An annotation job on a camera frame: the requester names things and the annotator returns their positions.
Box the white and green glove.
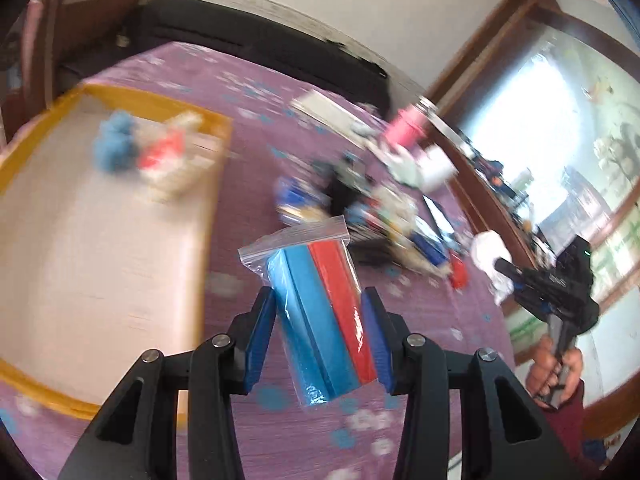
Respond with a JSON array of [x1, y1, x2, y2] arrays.
[[385, 147, 426, 186]]

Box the wooden window frame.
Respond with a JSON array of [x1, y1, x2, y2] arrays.
[[425, 0, 640, 441]]

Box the person's right hand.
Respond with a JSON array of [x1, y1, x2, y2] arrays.
[[525, 335, 586, 411]]

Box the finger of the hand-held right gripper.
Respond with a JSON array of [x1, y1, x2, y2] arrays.
[[492, 257, 527, 292]]

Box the pile of colourful packets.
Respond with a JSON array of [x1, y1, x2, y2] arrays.
[[275, 157, 451, 276]]

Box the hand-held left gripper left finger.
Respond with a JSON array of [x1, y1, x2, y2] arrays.
[[57, 287, 277, 480]]

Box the pink knitted cup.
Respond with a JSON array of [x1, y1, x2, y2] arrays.
[[382, 102, 431, 148]]

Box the person's right forearm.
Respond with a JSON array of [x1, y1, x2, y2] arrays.
[[542, 380, 608, 471]]

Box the white cloth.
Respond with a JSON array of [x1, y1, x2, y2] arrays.
[[470, 230, 516, 306]]

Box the red plastic bag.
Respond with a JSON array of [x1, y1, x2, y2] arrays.
[[447, 255, 471, 291]]

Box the black sofa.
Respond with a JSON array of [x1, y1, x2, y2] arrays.
[[60, 0, 391, 111]]

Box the orange-rimmed tray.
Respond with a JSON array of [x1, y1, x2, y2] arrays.
[[0, 82, 235, 431]]

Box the white plastic jar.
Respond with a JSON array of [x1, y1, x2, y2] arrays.
[[417, 145, 458, 193]]

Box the blue plush toy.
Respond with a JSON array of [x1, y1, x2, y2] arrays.
[[92, 110, 138, 176]]

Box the zip bag of foam blocks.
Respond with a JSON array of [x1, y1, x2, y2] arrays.
[[238, 216, 379, 407]]

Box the black and white plush toy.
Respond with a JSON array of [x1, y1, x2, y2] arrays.
[[312, 157, 371, 221]]

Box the brown wooden chair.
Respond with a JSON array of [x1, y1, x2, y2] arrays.
[[0, 0, 146, 141]]

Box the white paper sheets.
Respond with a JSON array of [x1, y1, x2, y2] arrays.
[[290, 89, 366, 136]]

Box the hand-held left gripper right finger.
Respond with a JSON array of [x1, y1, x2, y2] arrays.
[[361, 287, 583, 480]]

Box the purple floral cloth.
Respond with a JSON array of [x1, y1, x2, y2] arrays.
[[0, 40, 516, 480]]

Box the red and white plush toy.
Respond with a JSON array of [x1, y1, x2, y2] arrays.
[[137, 110, 206, 201]]

